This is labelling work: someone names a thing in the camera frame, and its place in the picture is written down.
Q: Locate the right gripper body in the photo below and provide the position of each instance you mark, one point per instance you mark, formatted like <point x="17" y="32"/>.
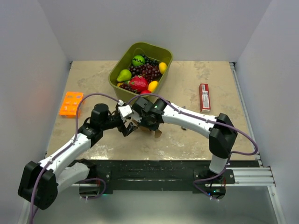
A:
<point x="145" y="122"/>

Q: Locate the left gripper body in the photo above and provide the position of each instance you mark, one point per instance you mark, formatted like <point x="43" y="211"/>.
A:
<point x="114" y="121"/>

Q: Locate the brown cardboard express box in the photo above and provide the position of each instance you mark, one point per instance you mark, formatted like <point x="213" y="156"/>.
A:
<point x="157" y="133"/>

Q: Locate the olive green plastic basin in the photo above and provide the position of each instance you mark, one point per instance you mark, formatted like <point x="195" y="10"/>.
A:
<point x="151" y="51"/>

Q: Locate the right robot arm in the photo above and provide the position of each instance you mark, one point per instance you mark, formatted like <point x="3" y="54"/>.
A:
<point x="219" y="130"/>

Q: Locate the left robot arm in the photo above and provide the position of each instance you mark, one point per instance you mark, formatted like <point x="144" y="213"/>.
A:
<point x="41" y="182"/>

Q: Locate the orange plastic box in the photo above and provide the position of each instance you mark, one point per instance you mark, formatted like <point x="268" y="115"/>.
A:
<point x="70" y="104"/>

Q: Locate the red apple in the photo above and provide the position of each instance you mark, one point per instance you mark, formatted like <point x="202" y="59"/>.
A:
<point x="145" y="92"/>

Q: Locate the orange yellow mango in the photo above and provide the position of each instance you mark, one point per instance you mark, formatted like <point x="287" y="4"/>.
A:
<point x="152" y="86"/>

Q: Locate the red dragon fruit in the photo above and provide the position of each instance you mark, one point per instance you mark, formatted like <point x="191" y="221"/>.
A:
<point x="138" y="84"/>

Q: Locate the green pear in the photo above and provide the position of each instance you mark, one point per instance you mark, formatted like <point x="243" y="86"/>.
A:
<point x="124" y="75"/>

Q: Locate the purple grape bunch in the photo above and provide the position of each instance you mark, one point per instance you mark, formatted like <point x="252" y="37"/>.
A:
<point x="149" y="72"/>

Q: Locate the yellow lemon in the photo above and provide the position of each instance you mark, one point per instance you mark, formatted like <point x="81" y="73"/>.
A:
<point x="162" y="67"/>

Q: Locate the dark black grape bunch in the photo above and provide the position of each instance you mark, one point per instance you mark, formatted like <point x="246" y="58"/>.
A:
<point x="150" y="61"/>

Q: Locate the red rectangular carton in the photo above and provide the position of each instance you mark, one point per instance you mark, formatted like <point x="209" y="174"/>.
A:
<point x="204" y="98"/>

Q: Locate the green striped ball fruit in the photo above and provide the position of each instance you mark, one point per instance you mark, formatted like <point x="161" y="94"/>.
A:
<point x="138" y="60"/>

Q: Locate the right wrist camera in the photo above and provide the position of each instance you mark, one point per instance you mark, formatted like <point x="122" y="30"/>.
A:
<point x="136" y="116"/>

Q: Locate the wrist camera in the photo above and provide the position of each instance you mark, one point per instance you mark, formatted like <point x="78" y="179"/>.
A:
<point x="124" y="110"/>
<point x="136" y="116"/>

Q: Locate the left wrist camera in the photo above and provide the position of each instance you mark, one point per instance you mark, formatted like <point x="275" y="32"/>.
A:
<point x="124" y="110"/>

